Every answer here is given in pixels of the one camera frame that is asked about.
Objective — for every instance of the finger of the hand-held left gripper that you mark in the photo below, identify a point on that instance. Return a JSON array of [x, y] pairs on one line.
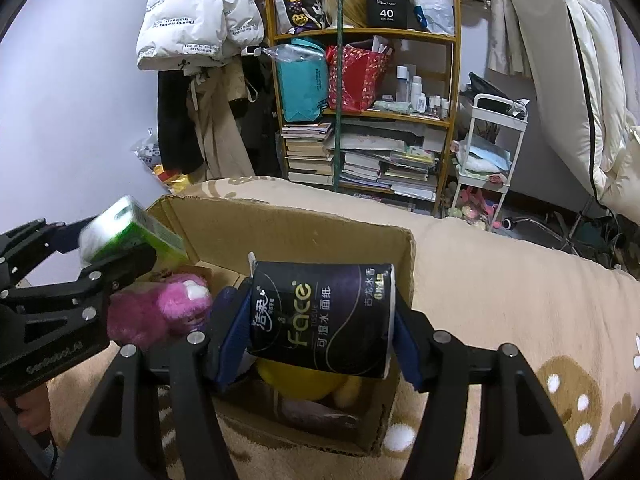
[[35, 240], [100, 280]]

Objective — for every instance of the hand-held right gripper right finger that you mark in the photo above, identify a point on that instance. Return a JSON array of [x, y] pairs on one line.
[[407, 345]]

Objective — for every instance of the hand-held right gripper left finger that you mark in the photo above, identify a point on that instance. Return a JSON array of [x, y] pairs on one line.
[[235, 330]]

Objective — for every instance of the green tissue pack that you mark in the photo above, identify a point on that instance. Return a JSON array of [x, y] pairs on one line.
[[135, 230]]

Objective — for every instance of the pink plush bear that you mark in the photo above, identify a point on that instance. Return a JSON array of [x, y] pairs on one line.
[[160, 310]]

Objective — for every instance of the black tissue pack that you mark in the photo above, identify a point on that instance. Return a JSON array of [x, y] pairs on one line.
[[320, 320]]

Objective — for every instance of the printed cardboard box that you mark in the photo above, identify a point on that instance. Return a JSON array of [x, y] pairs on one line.
[[300, 232]]

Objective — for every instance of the person's left hand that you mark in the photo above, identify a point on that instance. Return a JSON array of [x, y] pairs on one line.
[[35, 410]]

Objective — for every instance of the yellow plush toy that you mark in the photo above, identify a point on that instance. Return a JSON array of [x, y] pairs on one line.
[[300, 382]]

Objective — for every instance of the clear bag of snacks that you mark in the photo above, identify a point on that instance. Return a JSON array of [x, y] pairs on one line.
[[155, 160]]

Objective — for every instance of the pile of notebooks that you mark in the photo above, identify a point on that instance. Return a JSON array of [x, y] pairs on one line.
[[395, 172]]

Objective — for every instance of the black hanging coat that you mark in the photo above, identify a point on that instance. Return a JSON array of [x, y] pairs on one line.
[[172, 120]]

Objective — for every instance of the stack of books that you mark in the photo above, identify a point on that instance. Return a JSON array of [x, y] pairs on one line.
[[307, 155]]

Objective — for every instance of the beige hanging coat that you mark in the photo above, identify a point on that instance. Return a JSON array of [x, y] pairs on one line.
[[220, 125]]

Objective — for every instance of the wooden shelf rack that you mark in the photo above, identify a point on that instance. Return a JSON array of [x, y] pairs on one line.
[[390, 116]]

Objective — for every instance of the green pole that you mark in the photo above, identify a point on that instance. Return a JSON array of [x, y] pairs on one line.
[[340, 110]]

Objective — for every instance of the white trolley cart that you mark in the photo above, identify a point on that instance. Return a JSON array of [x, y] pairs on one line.
[[492, 110]]

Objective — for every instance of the group of cosmetic bottles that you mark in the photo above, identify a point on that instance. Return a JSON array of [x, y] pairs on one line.
[[417, 92]]

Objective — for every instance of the teal shopping bag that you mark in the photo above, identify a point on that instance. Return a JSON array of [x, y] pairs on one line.
[[302, 82]]

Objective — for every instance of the red gift bag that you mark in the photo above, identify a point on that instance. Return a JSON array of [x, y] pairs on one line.
[[357, 77]]

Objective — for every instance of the white puffer jacket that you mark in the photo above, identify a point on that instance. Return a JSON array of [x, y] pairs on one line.
[[190, 15]]

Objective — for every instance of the white hanging duvet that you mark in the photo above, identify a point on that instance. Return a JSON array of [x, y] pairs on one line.
[[565, 60]]

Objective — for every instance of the black box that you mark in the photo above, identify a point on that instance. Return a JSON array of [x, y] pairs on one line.
[[386, 9]]

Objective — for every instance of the cream hanging cloth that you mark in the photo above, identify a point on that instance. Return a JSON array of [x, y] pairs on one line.
[[505, 20]]

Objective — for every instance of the blonde wig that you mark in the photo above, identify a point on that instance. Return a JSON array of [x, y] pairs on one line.
[[355, 2]]

